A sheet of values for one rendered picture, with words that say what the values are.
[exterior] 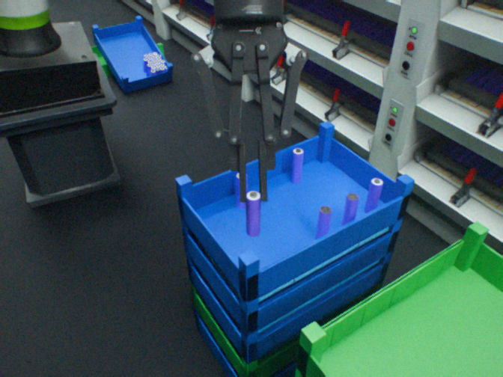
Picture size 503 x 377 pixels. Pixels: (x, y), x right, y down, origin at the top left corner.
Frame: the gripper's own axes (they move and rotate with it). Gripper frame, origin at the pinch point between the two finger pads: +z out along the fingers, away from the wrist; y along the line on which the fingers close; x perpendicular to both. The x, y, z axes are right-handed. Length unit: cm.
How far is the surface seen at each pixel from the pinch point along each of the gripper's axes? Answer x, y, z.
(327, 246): 5.8, 10.5, 12.6
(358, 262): 12.8, 17.1, 18.6
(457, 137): 39, 45, 3
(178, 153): 86, -19, 14
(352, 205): 9.5, 15.0, 7.9
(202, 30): 139, -12, -27
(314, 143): 27.0, 12.6, 1.7
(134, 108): 112, -37, 2
